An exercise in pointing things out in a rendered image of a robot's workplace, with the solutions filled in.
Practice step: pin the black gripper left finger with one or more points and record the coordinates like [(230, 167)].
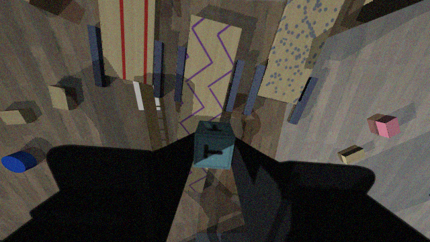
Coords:
[(158, 176)]

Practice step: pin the pale yellow cube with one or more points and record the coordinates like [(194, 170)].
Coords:
[(61, 97)]

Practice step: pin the blue cylinder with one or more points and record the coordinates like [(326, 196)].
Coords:
[(19, 162)]

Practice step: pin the pink cube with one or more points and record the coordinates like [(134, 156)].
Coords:
[(388, 126)]

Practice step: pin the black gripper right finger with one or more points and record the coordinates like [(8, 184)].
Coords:
[(265, 186)]

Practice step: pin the blue cube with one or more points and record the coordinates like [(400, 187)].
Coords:
[(213, 145)]

